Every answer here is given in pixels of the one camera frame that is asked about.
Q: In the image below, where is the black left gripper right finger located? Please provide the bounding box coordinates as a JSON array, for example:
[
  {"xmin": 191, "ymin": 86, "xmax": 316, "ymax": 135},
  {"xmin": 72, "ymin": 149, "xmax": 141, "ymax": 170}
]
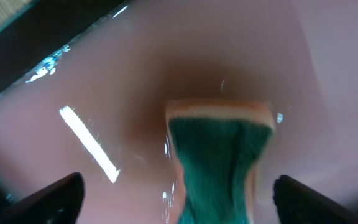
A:
[{"xmin": 273, "ymin": 175, "xmax": 358, "ymax": 224}]

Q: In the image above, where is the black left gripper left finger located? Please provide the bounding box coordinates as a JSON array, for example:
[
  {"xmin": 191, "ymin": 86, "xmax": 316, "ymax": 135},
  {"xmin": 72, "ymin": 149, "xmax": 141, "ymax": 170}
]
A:
[{"xmin": 0, "ymin": 172, "xmax": 85, "ymax": 224}]

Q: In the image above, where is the green and orange sponge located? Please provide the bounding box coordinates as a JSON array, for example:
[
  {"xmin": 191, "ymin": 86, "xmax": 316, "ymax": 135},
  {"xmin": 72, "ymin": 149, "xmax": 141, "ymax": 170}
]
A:
[{"xmin": 166, "ymin": 100, "xmax": 275, "ymax": 223}]

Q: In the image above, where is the black tray with red liquid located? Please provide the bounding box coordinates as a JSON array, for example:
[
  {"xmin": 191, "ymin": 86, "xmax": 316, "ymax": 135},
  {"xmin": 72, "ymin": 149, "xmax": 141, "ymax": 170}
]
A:
[{"xmin": 0, "ymin": 1, "xmax": 358, "ymax": 223}]

